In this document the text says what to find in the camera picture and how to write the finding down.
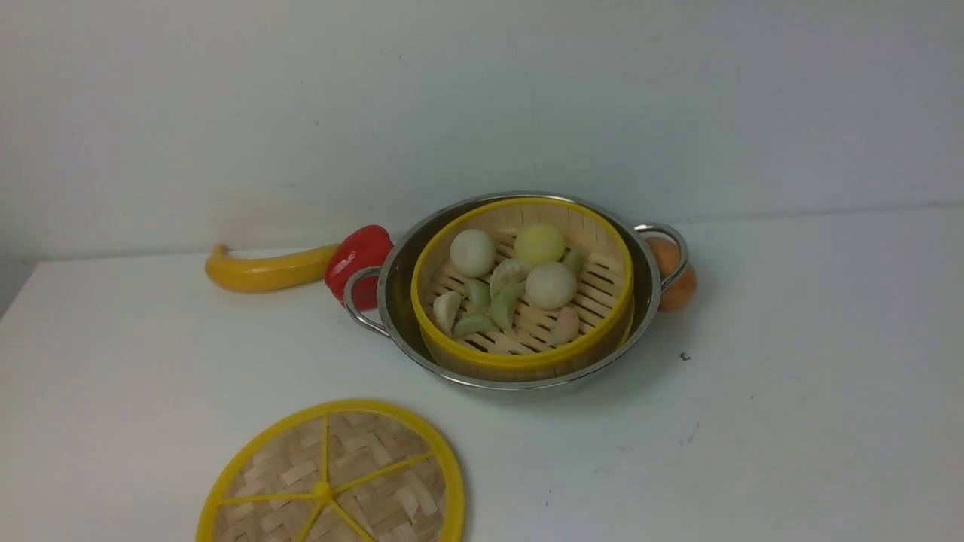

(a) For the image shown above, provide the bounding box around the yellow bamboo steamer basket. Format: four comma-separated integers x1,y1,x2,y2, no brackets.
410,196,636,383

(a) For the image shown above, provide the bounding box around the yellow bamboo steamer lid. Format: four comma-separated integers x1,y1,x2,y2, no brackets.
195,399,468,541

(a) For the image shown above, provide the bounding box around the stainless steel pot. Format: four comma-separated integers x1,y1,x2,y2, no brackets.
344,192,689,392

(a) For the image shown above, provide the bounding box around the white toy bun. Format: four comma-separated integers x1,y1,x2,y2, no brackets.
526,261,578,311
449,229,497,279

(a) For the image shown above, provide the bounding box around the green toy dumpling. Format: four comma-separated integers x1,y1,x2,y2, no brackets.
465,280,491,313
490,281,526,336
451,313,500,340
561,246,587,277

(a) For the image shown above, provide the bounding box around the white toy dumpling centre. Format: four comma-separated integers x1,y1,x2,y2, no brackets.
489,258,532,300

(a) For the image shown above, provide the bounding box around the white toy dumpling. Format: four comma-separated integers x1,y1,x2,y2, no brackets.
489,258,532,300
432,291,462,336

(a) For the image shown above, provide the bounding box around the green toy dumpling centre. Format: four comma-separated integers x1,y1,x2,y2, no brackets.
490,281,526,336

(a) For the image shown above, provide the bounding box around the green toy dumpling front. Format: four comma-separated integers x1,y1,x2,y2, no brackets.
451,313,500,340

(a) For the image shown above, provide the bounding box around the yellow toy bun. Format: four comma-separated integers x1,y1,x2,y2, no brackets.
514,223,567,266

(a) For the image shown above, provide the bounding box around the white toy bun front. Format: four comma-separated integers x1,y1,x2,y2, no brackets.
526,261,578,311

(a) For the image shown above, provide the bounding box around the green toy dumpling right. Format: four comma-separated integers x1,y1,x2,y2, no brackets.
561,246,587,277

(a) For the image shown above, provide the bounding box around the pink toy shrimp dumpling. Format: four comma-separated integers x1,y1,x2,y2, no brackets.
547,306,581,346

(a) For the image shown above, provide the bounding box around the red toy bell pepper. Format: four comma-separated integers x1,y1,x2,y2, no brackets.
324,225,395,311

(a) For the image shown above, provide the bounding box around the orange toy potato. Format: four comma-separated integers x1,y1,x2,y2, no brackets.
645,236,698,312

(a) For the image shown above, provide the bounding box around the yellow toy banana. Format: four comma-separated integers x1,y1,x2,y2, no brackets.
204,244,339,293

